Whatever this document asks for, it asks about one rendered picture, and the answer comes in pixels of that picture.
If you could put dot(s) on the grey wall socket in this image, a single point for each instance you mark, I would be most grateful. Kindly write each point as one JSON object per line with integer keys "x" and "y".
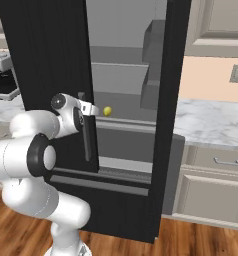
{"x": 237, "y": 73}

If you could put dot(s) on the black fridge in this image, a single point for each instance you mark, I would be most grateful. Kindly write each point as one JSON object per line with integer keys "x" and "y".
{"x": 124, "y": 143}

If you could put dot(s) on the black freezer drawer front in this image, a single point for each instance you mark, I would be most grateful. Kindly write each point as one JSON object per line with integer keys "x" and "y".
{"x": 124, "y": 206}

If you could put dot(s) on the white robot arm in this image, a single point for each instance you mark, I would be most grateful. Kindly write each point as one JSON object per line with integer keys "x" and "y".
{"x": 31, "y": 156}

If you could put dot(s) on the black fridge door with bins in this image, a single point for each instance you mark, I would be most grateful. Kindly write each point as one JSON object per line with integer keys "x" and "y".
{"x": 171, "y": 83}

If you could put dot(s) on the grey fridge shelf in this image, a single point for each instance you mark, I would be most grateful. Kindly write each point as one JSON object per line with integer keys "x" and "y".
{"x": 119, "y": 75}

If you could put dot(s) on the beige drawer front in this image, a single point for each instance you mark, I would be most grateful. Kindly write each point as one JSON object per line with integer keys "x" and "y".
{"x": 221, "y": 160}

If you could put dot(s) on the silver and black stove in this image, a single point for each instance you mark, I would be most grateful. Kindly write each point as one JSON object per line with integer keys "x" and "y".
{"x": 1, "y": 83}

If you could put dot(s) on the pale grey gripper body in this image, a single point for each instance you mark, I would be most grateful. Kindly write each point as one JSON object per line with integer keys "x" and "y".
{"x": 94, "y": 110}

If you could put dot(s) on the beige cupboard door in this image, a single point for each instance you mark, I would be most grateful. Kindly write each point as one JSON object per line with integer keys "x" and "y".
{"x": 214, "y": 196}

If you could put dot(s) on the yellow lemon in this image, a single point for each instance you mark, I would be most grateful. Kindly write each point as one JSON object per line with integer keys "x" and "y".
{"x": 107, "y": 111}

